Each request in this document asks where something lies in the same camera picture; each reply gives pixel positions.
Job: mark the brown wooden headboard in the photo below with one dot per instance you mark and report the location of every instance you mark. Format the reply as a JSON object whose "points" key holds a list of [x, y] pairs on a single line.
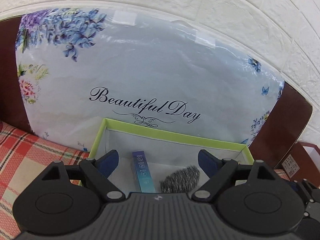
{"points": [[280, 132]]}

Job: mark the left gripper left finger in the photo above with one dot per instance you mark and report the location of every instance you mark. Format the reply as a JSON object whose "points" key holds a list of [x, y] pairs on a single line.
{"points": [[108, 163]]}

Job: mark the brown shoe box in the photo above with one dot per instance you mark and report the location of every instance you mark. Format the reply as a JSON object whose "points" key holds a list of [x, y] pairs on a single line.
{"points": [[300, 161]]}

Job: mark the floral Beautiful Day pillow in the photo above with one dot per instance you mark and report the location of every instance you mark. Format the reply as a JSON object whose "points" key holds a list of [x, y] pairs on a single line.
{"points": [[76, 66]]}

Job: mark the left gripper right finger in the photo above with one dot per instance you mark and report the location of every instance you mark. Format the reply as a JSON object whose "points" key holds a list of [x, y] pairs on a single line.
{"points": [[208, 163]]}

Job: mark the steel wool scrubber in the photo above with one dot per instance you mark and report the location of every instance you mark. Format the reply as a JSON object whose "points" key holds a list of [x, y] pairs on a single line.
{"points": [[181, 181]]}

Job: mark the light green cardboard box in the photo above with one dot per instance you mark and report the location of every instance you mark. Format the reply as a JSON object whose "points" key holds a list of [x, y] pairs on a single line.
{"points": [[165, 151]]}

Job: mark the teal gradient slim box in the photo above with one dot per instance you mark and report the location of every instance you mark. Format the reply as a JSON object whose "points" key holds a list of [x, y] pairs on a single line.
{"points": [[143, 179]]}

